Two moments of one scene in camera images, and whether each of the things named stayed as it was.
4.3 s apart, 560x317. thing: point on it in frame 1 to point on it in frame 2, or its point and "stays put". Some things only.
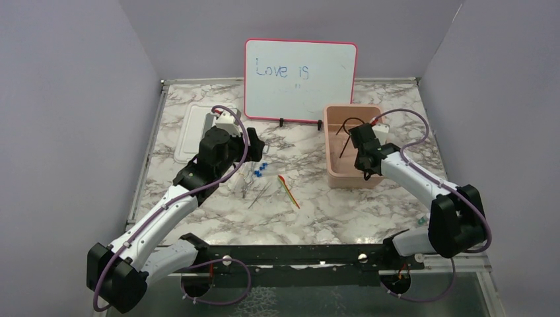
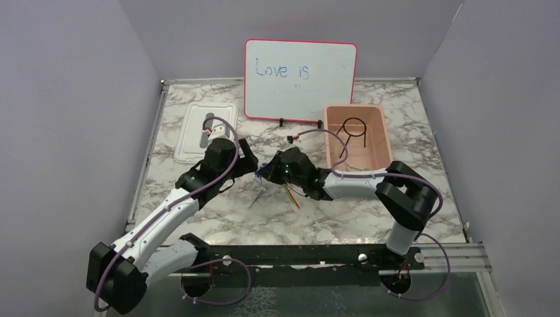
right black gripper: x=357 y=165 to x=269 y=172
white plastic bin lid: x=191 y=128 stays put
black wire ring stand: x=343 y=127 stays put
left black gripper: x=254 y=151 to x=245 y=164
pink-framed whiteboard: x=295 y=80 stays put
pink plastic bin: x=341 y=158 stays put
